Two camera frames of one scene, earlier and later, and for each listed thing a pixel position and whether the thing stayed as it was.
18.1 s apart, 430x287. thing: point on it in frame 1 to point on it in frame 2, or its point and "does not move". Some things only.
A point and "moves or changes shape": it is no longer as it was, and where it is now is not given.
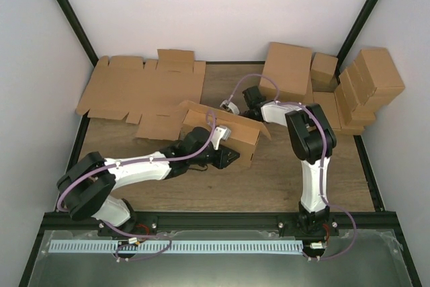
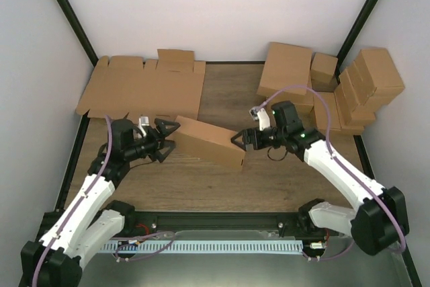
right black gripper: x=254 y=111 to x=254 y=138
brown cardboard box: x=244 y=133 moves or changes shape
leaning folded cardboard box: x=352 y=91 does not move
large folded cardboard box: x=289 y=66 does not move
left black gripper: x=222 y=161 to x=159 y=141
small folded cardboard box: x=323 y=68 does not move
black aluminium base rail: x=150 y=223 does not move
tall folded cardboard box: x=378 y=80 does not move
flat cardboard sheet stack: x=127 y=87 does not move
